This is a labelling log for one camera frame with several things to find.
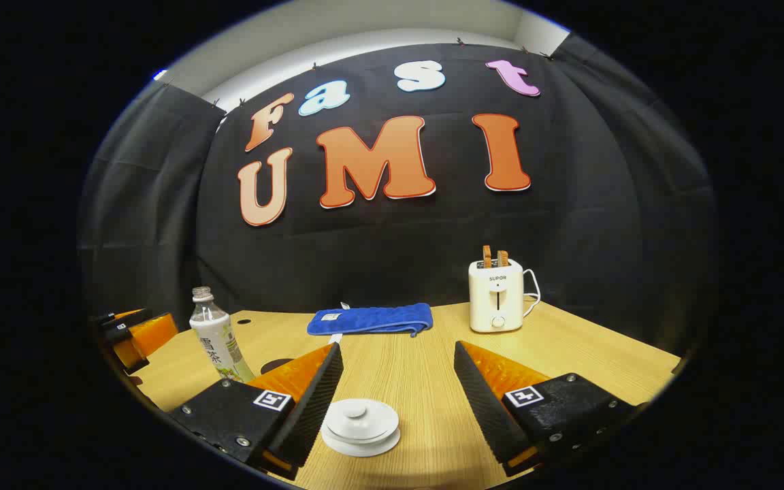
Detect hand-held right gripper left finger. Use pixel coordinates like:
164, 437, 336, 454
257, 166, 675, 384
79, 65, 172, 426
167, 342, 344, 480

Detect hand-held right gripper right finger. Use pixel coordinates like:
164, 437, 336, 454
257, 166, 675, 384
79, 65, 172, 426
453, 341, 638, 477

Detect white teacup lid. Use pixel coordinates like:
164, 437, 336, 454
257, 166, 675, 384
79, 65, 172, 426
327, 398, 399, 440

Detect clear water bottle green label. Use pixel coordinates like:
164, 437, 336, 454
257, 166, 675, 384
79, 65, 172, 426
189, 287, 255, 383

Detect white saucer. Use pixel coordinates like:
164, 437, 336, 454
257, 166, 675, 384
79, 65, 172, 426
321, 419, 402, 458

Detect cream toaster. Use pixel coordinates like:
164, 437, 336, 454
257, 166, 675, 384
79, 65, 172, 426
468, 259, 525, 333

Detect blue towel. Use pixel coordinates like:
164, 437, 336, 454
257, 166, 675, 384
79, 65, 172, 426
307, 303, 434, 341

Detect black backdrop cloth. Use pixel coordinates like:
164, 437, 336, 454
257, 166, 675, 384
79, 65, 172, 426
78, 33, 716, 355

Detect white toaster cable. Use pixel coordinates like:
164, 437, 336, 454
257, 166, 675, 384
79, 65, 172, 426
521, 269, 542, 319

